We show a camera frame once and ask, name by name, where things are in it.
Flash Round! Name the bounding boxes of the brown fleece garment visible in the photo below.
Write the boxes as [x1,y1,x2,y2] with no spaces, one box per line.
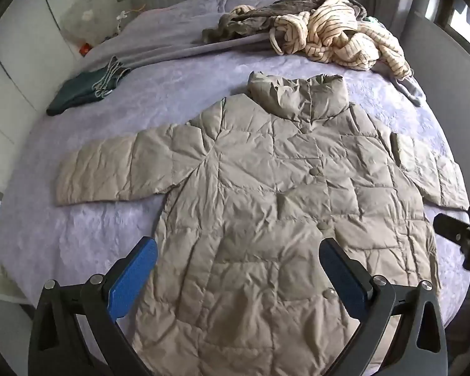
[201,0,369,44]

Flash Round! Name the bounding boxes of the white wardrobe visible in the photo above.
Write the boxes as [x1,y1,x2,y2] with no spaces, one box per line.
[0,0,87,204]

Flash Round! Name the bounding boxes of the white fan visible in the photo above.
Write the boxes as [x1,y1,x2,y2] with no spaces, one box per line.
[60,0,108,45]

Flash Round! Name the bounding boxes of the folded dark green jeans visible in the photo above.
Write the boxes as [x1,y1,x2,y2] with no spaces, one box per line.
[46,55,132,117]

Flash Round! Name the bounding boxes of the grey cloth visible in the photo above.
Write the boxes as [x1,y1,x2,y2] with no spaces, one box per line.
[392,68,427,107]

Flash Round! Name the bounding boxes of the cream striped robe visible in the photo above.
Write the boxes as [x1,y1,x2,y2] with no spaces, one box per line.
[268,0,414,79]

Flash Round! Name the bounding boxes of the window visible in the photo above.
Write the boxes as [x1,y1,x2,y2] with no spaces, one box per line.
[425,0,470,48]

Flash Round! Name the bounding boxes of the beige puffer jacket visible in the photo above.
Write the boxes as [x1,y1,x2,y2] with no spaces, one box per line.
[55,71,470,376]

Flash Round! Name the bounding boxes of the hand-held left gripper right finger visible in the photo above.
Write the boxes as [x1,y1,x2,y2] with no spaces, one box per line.
[318,237,449,376]

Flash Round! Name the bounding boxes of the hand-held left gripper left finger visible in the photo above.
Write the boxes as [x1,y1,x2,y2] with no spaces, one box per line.
[28,236,158,376]

